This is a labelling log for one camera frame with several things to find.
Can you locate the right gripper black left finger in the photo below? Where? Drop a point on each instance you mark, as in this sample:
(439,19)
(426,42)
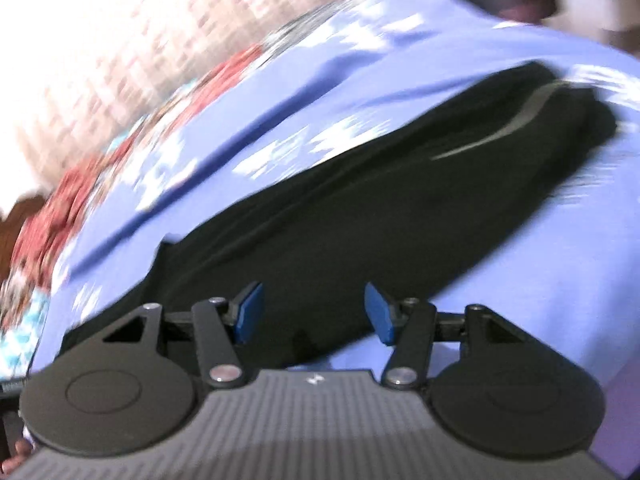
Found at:
(136,381)

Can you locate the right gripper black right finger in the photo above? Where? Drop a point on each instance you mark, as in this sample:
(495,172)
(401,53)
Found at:
(488,383)

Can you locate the black pants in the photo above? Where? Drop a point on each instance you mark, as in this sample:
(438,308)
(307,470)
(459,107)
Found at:
(410,211)

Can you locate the red floral patchwork quilt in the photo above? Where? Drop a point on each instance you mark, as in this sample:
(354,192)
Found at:
(49,225)

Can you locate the brown wooden headboard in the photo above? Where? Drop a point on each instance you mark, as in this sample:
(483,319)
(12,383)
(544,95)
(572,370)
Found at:
(11,226)

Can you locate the blue patterned bed sheet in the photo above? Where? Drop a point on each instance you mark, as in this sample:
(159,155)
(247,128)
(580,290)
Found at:
(570,277)

